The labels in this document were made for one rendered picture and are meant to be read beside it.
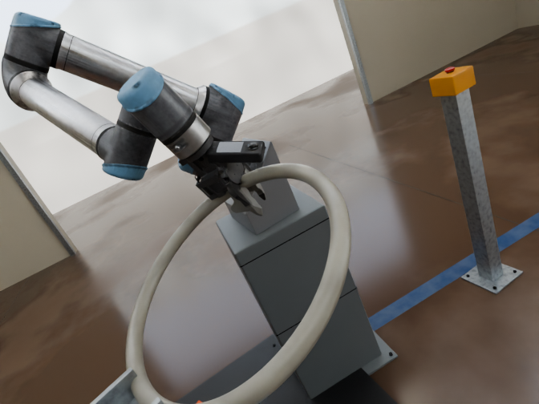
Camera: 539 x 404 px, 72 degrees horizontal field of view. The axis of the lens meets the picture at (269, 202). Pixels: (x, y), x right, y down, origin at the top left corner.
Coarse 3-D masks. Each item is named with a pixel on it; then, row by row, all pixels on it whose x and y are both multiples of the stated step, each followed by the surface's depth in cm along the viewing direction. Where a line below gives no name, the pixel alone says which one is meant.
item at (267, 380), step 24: (264, 168) 77; (288, 168) 71; (312, 168) 67; (336, 192) 59; (192, 216) 84; (336, 216) 55; (168, 240) 83; (336, 240) 52; (168, 264) 83; (336, 264) 50; (144, 288) 78; (336, 288) 48; (144, 312) 74; (312, 312) 47; (312, 336) 46; (288, 360) 45; (144, 384) 60; (264, 384) 45
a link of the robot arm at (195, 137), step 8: (200, 120) 73; (192, 128) 71; (200, 128) 72; (208, 128) 74; (184, 136) 70; (192, 136) 71; (200, 136) 72; (208, 136) 73; (168, 144) 72; (176, 144) 71; (184, 144) 71; (192, 144) 72; (200, 144) 72; (176, 152) 73; (184, 152) 72; (192, 152) 72
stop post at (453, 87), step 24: (456, 72) 148; (456, 96) 151; (456, 120) 156; (456, 144) 163; (456, 168) 170; (480, 168) 166; (480, 192) 169; (480, 216) 173; (480, 240) 180; (480, 264) 189; (504, 288) 182
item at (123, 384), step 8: (128, 368) 62; (120, 376) 61; (128, 376) 61; (136, 376) 61; (112, 384) 60; (120, 384) 60; (128, 384) 61; (104, 392) 59; (112, 392) 59; (120, 392) 60; (128, 392) 61; (96, 400) 58; (104, 400) 58; (112, 400) 59; (120, 400) 60; (128, 400) 61; (160, 400) 53
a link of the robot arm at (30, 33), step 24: (24, 24) 103; (48, 24) 105; (24, 48) 104; (48, 48) 107; (72, 48) 109; (96, 48) 114; (48, 72) 113; (72, 72) 114; (96, 72) 114; (120, 72) 116; (192, 96) 128; (216, 96) 131; (216, 120) 132
